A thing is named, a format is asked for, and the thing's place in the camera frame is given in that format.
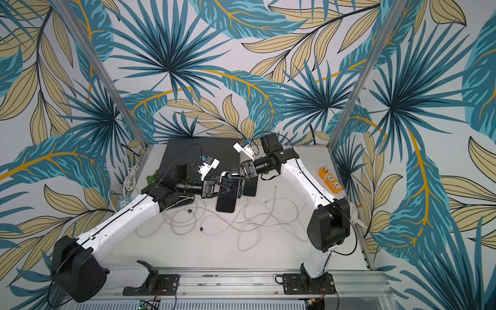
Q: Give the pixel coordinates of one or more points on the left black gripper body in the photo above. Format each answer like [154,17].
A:
[210,186]

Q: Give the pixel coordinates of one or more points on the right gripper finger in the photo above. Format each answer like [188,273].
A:
[238,169]
[237,175]

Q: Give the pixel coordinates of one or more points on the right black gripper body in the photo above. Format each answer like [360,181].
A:
[248,168]

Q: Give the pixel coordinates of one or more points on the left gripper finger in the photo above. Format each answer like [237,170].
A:
[229,182]
[231,192]

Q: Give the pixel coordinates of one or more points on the pink-edged black phone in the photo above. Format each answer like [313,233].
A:
[226,201]

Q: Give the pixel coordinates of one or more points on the white-edged black phone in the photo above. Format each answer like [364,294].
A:
[250,187]

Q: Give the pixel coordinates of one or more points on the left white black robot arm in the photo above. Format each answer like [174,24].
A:
[77,264]

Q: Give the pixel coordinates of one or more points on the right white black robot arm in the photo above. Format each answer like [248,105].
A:
[330,222]

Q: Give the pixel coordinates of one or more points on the green clamp tool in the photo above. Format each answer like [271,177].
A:
[152,179]

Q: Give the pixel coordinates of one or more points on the orange power strip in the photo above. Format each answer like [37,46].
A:
[329,180]

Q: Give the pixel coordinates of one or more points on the light blue power strip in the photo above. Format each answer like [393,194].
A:
[123,202]

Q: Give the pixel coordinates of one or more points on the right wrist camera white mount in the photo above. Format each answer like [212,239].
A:
[242,146]

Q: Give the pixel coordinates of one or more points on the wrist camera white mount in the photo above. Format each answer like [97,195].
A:
[209,163]
[242,146]

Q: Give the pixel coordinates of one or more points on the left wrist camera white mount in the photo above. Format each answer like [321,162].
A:
[209,163]

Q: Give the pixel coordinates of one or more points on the grey network switch box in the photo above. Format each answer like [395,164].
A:
[192,152]

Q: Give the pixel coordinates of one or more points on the aluminium front rail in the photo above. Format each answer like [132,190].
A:
[246,289]

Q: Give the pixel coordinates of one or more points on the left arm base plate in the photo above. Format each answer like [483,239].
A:
[155,285]

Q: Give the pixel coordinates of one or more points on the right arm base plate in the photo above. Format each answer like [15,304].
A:
[299,284]

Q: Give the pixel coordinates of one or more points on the right aluminium corner post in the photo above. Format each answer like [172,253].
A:
[374,53]

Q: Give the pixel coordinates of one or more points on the aluminium corner post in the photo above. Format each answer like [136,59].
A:
[374,53]
[76,28]

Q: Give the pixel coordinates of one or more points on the left aluminium corner post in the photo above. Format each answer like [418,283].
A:
[76,28]

